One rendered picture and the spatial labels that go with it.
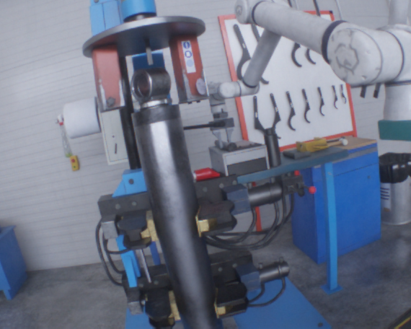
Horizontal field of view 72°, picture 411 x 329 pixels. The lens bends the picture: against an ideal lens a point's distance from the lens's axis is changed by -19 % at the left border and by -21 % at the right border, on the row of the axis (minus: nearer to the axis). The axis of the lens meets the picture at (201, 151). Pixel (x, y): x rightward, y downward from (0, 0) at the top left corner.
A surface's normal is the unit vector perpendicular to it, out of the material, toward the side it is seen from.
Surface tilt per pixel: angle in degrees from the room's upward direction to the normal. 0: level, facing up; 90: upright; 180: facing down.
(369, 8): 90
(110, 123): 90
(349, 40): 87
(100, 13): 90
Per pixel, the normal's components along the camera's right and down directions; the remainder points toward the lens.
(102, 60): 0.42, 0.04
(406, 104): -0.71, -0.16
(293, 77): 0.15, 0.09
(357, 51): -0.86, 0.23
